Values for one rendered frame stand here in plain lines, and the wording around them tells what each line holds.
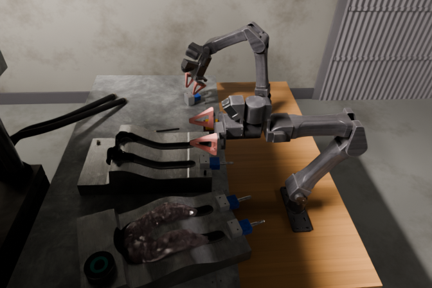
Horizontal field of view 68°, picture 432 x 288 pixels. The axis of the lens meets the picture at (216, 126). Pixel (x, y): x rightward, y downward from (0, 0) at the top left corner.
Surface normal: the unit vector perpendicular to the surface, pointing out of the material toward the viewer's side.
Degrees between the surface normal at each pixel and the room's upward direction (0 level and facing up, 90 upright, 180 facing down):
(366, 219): 0
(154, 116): 0
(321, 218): 0
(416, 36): 90
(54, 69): 90
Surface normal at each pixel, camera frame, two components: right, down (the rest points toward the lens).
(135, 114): 0.04, -0.77
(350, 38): 0.08, 0.64
